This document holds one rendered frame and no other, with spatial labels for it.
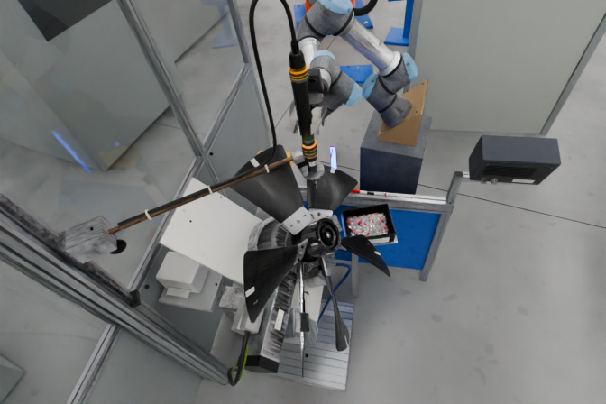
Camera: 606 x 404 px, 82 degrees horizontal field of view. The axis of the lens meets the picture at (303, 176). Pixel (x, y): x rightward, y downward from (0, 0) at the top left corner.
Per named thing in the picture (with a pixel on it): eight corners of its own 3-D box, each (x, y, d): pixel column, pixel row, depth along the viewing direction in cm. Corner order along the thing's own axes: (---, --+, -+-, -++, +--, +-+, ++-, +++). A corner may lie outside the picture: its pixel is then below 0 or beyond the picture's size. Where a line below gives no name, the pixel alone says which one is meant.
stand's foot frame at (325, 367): (240, 370, 205) (236, 367, 199) (261, 294, 233) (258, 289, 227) (345, 391, 192) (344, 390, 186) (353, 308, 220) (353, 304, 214)
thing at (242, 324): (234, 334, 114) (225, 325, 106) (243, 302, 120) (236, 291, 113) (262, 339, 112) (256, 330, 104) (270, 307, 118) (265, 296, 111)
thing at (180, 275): (161, 296, 148) (150, 285, 140) (177, 261, 158) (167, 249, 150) (197, 301, 145) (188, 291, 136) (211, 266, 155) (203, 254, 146)
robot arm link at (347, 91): (341, 104, 123) (318, 85, 119) (365, 85, 116) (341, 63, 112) (339, 117, 118) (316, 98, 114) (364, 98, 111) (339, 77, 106)
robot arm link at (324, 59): (343, 60, 112) (323, 42, 109) (338, 80, 106) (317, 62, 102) (326, 75, 118) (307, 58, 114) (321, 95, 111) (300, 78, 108)
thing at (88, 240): (78, 267, 89) (57, 252, 83) (78, 245, 94) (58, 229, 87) (118, 251, 91) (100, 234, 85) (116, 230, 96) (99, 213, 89)
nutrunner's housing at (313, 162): (310, 183, 108) (289, 47, 73) (305, 175, 110) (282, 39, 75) (322, 179, 108) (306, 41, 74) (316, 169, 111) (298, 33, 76)
